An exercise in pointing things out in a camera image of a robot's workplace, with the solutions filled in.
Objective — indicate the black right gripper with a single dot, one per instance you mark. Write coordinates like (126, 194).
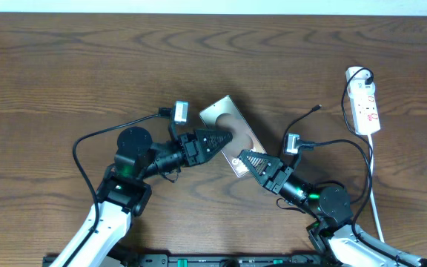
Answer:
(273, 181)

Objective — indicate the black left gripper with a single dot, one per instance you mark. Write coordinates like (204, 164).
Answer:
(194, 147)

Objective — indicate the Galaxy S25 Ultra smartphone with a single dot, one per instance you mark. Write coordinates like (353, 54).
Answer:
(225, 115)

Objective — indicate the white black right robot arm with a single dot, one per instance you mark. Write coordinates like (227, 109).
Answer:
(333, 234)

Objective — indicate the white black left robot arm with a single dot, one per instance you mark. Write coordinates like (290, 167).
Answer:
(124, 194)

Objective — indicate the white USB charger adapter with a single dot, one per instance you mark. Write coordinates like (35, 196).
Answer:
(360, 80)

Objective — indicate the white power strip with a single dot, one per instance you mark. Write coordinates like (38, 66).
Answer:
(365, 114)

